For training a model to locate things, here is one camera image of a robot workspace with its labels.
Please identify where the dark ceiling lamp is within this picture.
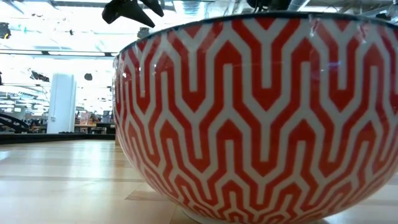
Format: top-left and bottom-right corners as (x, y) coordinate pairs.
(137, 27), (152, 40)

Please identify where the grey ceiling duct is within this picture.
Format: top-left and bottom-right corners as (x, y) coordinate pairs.
(287, 0), (312, 12)

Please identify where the dark fixture with yellow spot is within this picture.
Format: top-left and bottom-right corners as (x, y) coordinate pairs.
(0, 22), (12, 40)

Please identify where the black table edge strip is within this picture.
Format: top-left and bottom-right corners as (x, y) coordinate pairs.
(0, 133), (116, 145)

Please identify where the dark angular ceiling fixture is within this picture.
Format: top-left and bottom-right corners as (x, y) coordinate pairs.
(30, 70), (50, 83)

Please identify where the red white patterned bowl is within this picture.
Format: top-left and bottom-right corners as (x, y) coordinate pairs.
(112, 11), (398, 224)

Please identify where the black curved frame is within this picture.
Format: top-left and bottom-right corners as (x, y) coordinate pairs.
(0, 112), (30, 134)

